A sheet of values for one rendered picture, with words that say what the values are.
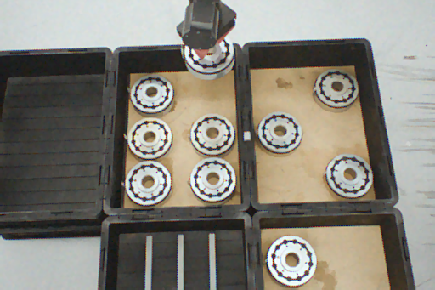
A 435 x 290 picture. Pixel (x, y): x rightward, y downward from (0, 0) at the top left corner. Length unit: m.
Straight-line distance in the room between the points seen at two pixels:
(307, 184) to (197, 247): 0.28
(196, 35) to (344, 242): 0.57
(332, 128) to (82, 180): 0.59
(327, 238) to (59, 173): 0.62
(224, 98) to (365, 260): 0.49
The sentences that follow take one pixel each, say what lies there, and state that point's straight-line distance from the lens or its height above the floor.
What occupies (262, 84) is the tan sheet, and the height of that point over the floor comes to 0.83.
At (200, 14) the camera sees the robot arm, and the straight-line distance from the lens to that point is 0.79.
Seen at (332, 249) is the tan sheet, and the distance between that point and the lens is 1.10.
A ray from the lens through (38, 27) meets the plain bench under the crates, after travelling 1.56.
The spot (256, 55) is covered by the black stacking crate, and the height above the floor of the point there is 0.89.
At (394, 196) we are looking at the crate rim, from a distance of 1.06.
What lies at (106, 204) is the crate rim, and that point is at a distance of 1.03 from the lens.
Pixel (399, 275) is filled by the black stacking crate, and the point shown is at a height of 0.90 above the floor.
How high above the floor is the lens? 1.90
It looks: 67 degrees down
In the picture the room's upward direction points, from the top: 2 degrees counter-clockwise
